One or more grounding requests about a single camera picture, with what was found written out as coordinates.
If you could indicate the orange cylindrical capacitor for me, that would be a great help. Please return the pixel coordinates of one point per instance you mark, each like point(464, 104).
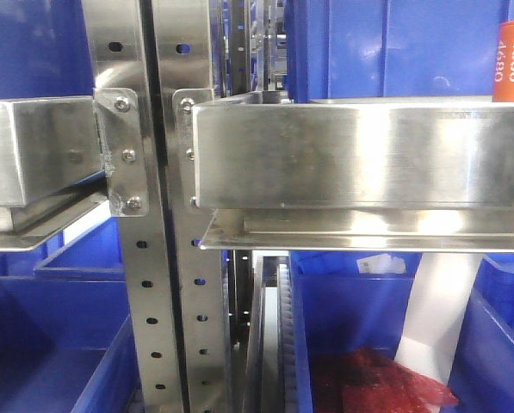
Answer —
point(503, 86)

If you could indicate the right steel shelf tray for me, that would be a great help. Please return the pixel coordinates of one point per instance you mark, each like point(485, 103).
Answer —
point(397, 173)

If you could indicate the steel shelf tray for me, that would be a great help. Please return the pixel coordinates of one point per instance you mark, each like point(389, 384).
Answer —
point(397, 173)
point(51, 168)

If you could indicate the left steel shelf tray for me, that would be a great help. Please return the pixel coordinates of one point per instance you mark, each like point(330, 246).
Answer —
point(51, 168)

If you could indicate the blue bin lower middle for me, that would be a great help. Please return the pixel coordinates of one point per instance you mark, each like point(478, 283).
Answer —
point(345, 300)

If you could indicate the blue bin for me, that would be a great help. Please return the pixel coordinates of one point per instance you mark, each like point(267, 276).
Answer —
point(66, 338)
point(350, 49)
point(483, 372)
point(43, 50)
point(345, 300)

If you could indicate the blue bin upper right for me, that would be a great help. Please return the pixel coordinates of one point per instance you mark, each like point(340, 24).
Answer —
point(350, 49)

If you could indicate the right perforated steel upright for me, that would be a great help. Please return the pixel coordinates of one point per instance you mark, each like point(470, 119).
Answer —
point(183, 37)

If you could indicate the perforated steel upright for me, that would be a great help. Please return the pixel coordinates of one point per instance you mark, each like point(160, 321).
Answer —
point(183, 37)
point(118, 36)

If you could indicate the red bubble wrap bag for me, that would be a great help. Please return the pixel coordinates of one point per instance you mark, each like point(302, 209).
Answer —
point(367, 381)

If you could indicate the left perforated steel upright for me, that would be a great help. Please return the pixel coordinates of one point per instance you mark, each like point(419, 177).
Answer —
point(118, 36)

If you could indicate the blue bin lower left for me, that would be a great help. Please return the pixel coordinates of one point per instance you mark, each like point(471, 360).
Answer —
point(66, 338)

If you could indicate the blue bin upper left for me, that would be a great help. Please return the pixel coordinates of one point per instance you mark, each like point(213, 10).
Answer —
point(43, 50)

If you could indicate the blue bin lower right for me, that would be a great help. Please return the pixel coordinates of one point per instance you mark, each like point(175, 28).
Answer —
point(483, 372)

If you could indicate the steel mounting bracket plate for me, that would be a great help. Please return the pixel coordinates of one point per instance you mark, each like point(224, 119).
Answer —
point(119, 127)

